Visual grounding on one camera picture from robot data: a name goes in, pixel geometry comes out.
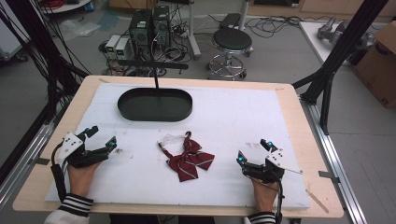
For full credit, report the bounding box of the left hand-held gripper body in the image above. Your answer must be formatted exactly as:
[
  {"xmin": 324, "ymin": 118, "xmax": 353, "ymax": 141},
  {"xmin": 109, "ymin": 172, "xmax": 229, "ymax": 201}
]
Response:
[{"xmin": 56, "ymin": 132, "xmax": 110, "ymax": 169}]

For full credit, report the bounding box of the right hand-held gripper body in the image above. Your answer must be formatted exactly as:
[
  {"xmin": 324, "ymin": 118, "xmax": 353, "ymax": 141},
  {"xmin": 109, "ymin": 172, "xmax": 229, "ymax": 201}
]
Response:
[{"xmin": 242, "ymin": 147, "xmax": 304, "ymax": 185}]

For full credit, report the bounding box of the black oval tray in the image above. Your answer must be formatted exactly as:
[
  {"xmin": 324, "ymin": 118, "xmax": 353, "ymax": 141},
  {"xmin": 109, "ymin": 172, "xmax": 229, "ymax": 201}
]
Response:
[{"xmin": 117, "ymin": 87, "xmax": 193, "ymax": 123}]

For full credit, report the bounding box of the dark red striped bow tie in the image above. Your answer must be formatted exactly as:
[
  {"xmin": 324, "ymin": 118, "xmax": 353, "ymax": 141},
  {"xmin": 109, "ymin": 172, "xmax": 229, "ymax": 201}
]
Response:
[{"xmin": 157, "ymin": 131, "xmax": 216, "ymax": 183}]

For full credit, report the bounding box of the person's right hand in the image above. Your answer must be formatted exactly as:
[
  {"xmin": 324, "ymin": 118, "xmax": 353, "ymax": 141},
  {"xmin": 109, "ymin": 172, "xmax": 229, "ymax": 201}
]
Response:
[{"xmin": 250, "ymin": 177, "xmax": 279, "ymax": 214}]

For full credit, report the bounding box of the person's left hand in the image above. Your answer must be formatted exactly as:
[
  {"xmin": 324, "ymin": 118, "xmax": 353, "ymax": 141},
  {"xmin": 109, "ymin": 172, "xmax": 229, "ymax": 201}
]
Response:
[{"xmin": 66, "ymin": 161, "xmax": 103, "ymax": 198}]

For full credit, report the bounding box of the white foam mat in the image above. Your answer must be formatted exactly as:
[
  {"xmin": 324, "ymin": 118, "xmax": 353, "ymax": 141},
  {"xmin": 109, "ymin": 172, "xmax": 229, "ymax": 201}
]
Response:
[{"xmin": 44, "ymin": 82, "xmax": 311, "ymax": 209}]

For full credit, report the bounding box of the thin wooden stick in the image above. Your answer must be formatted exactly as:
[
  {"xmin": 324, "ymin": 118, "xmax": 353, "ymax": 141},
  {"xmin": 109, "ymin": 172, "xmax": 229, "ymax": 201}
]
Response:
[{"xmin": 304, "ymin": 189, "xmax": 331, "ymax": 215}]

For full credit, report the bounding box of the white power supply unit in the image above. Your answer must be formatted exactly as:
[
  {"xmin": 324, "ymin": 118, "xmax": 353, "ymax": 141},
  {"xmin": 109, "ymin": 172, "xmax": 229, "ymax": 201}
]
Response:
[
  {"xmin": 105, "ymin": 34, "xmax": 122, "ymax": 59},
  {"xmin": 114, "ymin": 37, "xmax": 132, "ymax": 61}
]

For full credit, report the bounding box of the black T-shaped stand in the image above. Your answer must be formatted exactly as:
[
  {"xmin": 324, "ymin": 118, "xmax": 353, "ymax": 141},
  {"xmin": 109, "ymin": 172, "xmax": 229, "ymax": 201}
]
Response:
[{"xmin": 117, "ymin": 58, "xmax": 191, "ymax": 98}]

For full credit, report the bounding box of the black round stool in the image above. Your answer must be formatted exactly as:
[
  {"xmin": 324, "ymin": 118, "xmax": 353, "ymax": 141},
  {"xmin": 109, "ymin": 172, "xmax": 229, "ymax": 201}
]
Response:
[{"xmin": 205, "ymin": 26, "xmax": 255, "ymax": 81}]

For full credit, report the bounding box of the black computer tower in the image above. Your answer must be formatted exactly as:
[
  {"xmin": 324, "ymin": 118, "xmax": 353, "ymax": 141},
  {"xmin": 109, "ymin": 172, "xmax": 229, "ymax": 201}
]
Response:
[
  {"xmin": 151, "ymin": 5, "xmax": 172, "ymax": 49},
  {"xmin": 128, "ymin": 8, "xmax": 154, "ymax": 53}
]

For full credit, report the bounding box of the white panel on wheels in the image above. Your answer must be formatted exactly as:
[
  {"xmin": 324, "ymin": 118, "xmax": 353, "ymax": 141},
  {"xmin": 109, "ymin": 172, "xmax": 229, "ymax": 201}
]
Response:
[{"xmin": 0, "ymin": 5, "xmax": 31, "ymax": 61}]

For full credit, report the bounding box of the white round table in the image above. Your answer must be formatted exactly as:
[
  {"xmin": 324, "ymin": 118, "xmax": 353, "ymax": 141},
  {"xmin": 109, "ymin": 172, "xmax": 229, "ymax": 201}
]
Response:
[{"xmin": 39, "ymin": 0, "xmax": 93, "ymax": 15}]

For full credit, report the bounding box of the black flat device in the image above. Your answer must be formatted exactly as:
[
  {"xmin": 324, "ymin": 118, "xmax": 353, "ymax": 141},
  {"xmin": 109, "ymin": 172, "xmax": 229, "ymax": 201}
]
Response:
[{"xmin": 219, "ymin": 12, "xmax": 242, "ymax": 30}]

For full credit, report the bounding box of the white desk leg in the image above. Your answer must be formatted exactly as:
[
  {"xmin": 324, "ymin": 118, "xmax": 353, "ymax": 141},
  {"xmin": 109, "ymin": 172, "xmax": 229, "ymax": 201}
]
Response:
[
  {"xmin": 186, "ymin": 0, "xmax": 203, "ymax": 61},
  {"xmin": 237, "ymin": 0, "xmax": 250, "ymax": 31}
]

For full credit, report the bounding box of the brown cardboard box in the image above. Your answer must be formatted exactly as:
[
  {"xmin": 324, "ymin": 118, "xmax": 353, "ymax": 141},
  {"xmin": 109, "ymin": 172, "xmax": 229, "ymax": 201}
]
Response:
[{"xmin": 354, "ymin": 21, "xmax": 396, "ymax": 109}]

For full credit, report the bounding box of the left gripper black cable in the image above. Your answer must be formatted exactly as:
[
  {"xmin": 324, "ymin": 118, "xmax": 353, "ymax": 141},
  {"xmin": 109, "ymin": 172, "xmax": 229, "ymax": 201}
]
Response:
[{"xmin": 49, "ymin": 141, "xmax": 68, "ymax": 203}]

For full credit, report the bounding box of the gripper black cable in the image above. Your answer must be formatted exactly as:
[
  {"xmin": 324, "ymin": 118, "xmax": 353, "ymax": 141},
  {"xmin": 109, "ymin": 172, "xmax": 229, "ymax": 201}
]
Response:
[
  {"xmin": 275, "ymin": 177, "xmax": 287, "ymax": 224},
  {"xmin": 49, "ymin": 141, "xmax": 68, "ymax": 203}
]

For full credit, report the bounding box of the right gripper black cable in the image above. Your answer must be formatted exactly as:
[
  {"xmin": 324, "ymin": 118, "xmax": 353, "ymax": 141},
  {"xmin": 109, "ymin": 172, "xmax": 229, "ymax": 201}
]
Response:
[{"xmin": 275, "ymin": 177, "xmax": 287, "ymax": 224}]

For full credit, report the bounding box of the aluminium rail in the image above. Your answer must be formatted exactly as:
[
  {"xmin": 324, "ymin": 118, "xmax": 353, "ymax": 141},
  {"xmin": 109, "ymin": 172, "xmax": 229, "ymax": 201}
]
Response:
[
  {"xmin": 300, "ymin": 95, "xmax": 369, "ymax": 224},
  {"xmin": 0, "ymin": 120, "xmax": 61, "ymax": 204}
]

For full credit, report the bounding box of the black frame post with cables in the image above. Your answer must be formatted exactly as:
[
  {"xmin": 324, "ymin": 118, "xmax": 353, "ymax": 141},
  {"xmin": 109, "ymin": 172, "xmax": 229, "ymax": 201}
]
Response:
[{"xmin": 0, "ymin": 0, "xmax": 91, "ymax": 126}]

